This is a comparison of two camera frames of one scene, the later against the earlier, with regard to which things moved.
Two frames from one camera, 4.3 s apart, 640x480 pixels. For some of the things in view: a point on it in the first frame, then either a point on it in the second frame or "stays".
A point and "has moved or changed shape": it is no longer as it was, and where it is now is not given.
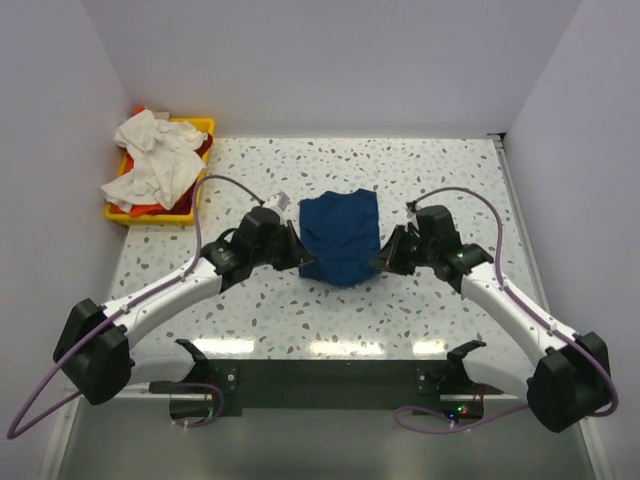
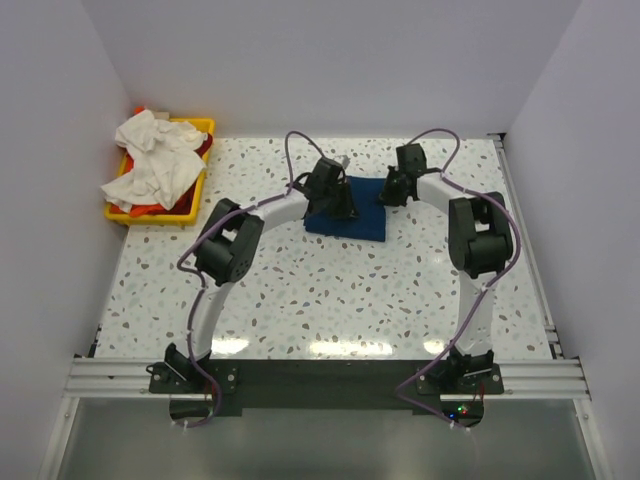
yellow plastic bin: [165, 219] stays
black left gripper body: [288, 244] -> [341, 198]
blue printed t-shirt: [339, 231] has moved or changed shape
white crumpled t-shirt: [168, 162] stays
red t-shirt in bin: [186, 205] stays
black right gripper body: [403, 247] -> [393, 189]
